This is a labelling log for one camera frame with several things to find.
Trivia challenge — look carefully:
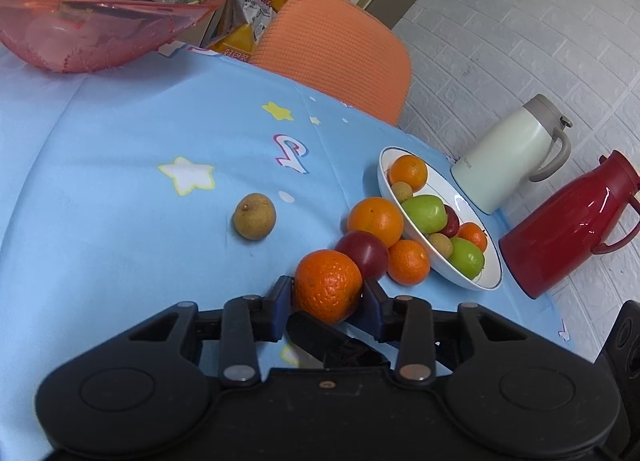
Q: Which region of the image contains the bumpy mandarin orange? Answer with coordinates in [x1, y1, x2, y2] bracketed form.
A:
[292, 249, 364, 324]

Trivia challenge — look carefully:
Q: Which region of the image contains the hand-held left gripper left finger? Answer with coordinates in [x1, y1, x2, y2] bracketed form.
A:
[120, 275, 293, 388]

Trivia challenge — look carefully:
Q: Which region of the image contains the dark red plum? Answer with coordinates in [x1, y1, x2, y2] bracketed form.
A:
[334, 231, 390, 279]
[439, 205, 461, 238]

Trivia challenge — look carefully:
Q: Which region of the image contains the small orange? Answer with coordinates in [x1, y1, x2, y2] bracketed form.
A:
[457, 222, 488, 252]
[387, 239, 431, 286]

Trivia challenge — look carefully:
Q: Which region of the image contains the green jujube fruit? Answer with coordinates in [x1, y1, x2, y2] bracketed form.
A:
[401, 194, 447, 235]
[446, 237, 486, 278]

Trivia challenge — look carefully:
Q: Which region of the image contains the white plate with blue rim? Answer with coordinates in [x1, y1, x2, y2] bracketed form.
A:
[377, 146, 503, 291]

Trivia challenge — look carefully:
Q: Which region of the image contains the pink plastic bowl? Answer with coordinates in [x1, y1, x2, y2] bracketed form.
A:
[0, 0, 226, 73]

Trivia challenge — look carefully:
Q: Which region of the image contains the orange chair back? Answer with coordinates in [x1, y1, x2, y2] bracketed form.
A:
[248, 0, 412, 127]

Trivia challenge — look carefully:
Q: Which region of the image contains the large smooth orange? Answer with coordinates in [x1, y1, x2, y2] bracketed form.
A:
[388, 154, 429, 193]

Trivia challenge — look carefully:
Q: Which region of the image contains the blue star print tablecloth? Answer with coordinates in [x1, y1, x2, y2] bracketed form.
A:
[0, 41, 573, 452]

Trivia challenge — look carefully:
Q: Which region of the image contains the red thermos jug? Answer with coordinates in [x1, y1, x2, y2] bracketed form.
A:
[498, 150, 640, 300]

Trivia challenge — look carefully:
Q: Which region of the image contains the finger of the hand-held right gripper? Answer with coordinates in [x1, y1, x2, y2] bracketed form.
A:
[286, 312, 392, 369]

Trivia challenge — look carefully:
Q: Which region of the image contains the white thermos jug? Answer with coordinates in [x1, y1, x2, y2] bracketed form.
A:
[450, 94, 573, 215]

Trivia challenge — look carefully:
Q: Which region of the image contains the round orange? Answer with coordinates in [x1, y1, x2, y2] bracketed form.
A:
[347, 196, 404, 248]

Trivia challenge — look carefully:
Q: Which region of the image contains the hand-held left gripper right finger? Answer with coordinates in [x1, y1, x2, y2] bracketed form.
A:
[364, 278, 566, 388]

